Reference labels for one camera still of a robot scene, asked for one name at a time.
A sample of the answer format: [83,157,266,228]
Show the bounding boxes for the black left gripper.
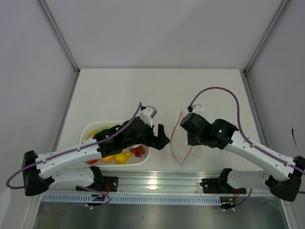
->
[123,119,169,150]

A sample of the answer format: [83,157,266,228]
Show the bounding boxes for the clear zip top bag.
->
[169,109,194,168]

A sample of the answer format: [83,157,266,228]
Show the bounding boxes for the red grape bunch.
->
[130,145,146,158]

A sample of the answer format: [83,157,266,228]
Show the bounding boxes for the orange fruit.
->
[100,155,114,163]

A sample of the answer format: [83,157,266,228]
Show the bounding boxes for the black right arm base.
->
[199,178,246,211]

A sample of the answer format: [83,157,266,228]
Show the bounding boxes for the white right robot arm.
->
[180,113,305,202]

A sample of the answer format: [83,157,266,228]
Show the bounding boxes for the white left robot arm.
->
[22,117,170,197]

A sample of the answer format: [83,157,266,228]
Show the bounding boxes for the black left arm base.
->
[75,176,119,206]

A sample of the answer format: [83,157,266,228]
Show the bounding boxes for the yellow lemon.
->
[114,153,128,165]

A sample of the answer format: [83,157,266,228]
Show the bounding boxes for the green apple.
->
[99,127,111,133]

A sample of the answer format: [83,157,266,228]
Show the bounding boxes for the white perforated plastic basket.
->
[79,121,151,168]

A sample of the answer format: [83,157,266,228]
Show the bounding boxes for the red peach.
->
[86,159,98,165]

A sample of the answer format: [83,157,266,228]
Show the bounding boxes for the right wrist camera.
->
[187,104,205,113]

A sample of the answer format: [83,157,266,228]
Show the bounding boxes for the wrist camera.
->
[139,106,157,127]
[187,104,205,113]

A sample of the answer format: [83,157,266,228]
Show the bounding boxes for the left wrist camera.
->
[139,106,157,127]

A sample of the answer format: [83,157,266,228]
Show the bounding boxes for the aluminium rail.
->
[32,170,239,193]

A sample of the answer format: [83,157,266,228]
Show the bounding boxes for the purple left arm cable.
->
[6,102,143,210]

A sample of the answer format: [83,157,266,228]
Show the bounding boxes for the slotted cable duct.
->
[41,193,222,206]

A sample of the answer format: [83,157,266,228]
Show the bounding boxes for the right aluminium frame post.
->
[243,0,292,77]

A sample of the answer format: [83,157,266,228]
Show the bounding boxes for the aluminium frame post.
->
[36,0,80,74]
[243,0,292,77]

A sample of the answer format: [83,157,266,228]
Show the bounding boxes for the left aluminium frame post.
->
[36,0,80,74]

